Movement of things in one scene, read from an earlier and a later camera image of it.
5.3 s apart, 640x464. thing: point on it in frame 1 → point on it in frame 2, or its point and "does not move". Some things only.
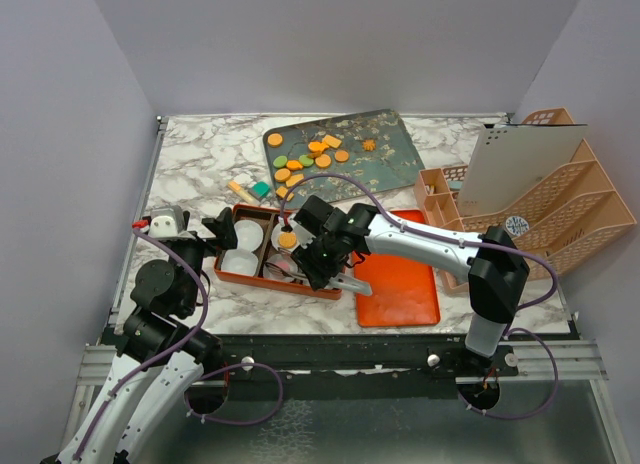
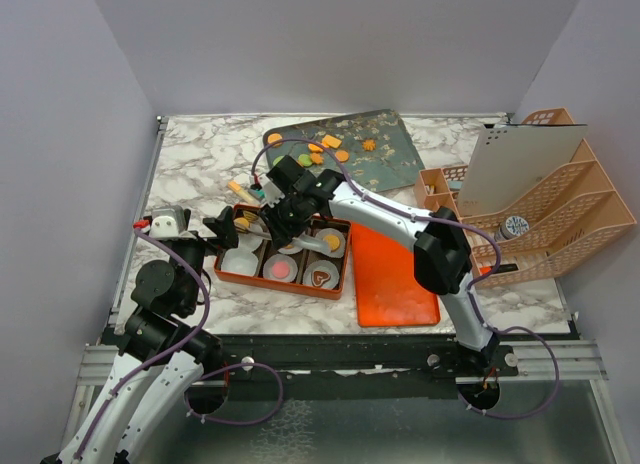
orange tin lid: x=403 y=291 does not move
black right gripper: x=318 y=275 → x=281 y=234
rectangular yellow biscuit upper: x=333 y=141 does not move
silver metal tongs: x=339 y=280 → x=298 y=241
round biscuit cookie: x=323 y=161 → x=241 y=222
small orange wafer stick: x=235 y=186 does not move
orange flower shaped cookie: x=369 y=145 does not move
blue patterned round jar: x=516 y=226 does not move
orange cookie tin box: x=265 y=253 does not move
